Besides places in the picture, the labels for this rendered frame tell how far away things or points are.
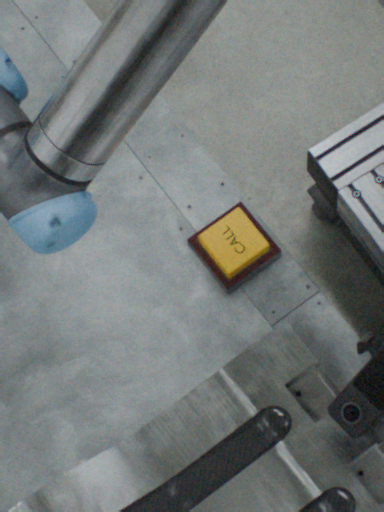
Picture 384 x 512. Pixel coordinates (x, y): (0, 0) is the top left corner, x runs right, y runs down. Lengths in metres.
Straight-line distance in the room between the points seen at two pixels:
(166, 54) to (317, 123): 1.41
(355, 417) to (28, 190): 0.40
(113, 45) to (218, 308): 0.51
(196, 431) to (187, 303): 0.19
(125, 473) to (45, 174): 0.37
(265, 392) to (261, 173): 1.09
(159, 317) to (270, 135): 1.00
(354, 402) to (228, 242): 0.30
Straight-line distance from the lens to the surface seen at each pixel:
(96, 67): 1.16
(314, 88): 2.56
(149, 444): 1.45
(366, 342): 1.40
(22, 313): 1.60
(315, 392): 1.48
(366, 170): 2.25
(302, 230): 2.45
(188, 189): 1.62
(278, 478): 1.43
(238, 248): 1.55
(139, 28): 1.13
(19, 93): 1.31
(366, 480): 1.46
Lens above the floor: 2.30
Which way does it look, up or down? 70 degrees down
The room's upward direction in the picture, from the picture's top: 12 degrees counter-clockwise
